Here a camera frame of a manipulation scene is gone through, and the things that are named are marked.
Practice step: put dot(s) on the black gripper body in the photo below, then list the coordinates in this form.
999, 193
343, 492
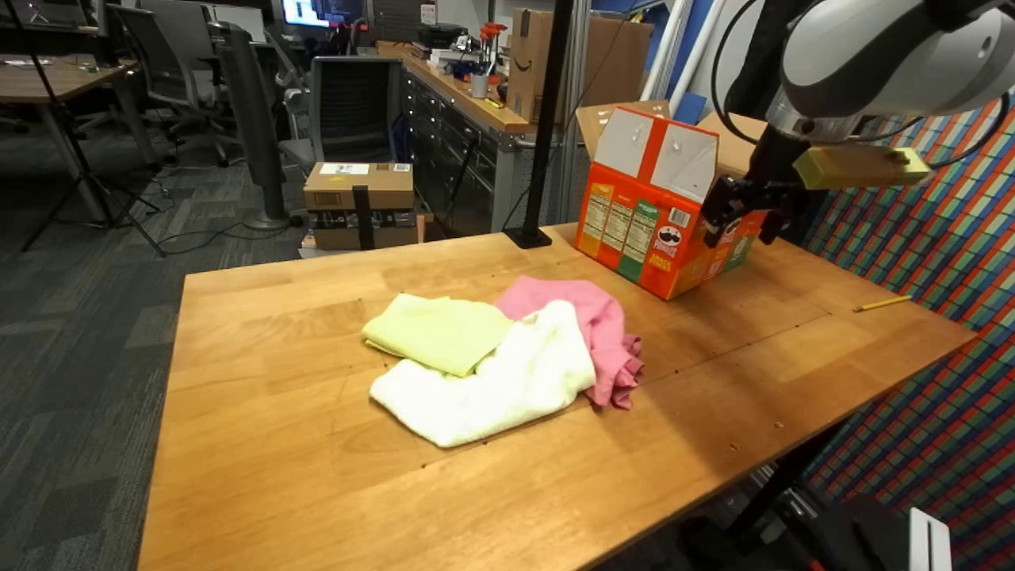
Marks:
767, 193

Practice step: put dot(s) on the pink cloth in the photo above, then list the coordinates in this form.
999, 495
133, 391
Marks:
591, 319

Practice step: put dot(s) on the white cloth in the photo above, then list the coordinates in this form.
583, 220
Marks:
496, 391

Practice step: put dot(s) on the yellow cloth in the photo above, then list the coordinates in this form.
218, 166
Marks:
440, 334

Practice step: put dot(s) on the orange Pringles cardboard box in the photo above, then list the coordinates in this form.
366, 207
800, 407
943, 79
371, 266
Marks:
645, 211

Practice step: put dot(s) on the large brown cardboard box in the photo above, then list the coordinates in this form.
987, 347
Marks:
583, 57

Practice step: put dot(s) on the plain brown box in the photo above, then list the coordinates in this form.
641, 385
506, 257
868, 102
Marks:
399, 230

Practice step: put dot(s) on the small labelled cardboard box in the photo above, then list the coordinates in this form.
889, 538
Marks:
361, 191

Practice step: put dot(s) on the black box cabinet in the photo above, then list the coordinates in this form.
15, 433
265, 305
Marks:
354, 105

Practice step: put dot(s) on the yellow pencil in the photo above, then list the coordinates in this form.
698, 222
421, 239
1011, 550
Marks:
882, 303

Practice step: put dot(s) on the white pipe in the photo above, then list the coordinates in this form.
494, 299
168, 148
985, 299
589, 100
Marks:
698, 47
667, 47

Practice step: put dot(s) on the multicoloured patterned screen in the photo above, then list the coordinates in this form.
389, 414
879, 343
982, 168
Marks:
953, 263

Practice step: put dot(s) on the black vertical pole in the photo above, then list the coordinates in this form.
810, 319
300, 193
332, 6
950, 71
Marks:
550, 105

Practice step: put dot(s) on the workbench with drawers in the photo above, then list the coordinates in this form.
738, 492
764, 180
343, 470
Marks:
455, 148

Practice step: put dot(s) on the black equipment under table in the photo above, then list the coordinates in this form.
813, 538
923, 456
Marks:
845, 541

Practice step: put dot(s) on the lit computer monitor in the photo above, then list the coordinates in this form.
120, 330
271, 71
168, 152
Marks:
311, 11

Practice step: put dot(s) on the grey office chair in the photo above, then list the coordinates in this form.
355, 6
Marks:
160, 50

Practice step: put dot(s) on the black tripod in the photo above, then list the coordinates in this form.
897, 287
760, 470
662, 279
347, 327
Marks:
85, 180

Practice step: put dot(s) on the brown office desk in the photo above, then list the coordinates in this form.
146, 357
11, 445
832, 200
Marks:
52, 76

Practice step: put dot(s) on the tan wrist camera block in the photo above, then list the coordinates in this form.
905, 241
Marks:
860, 166

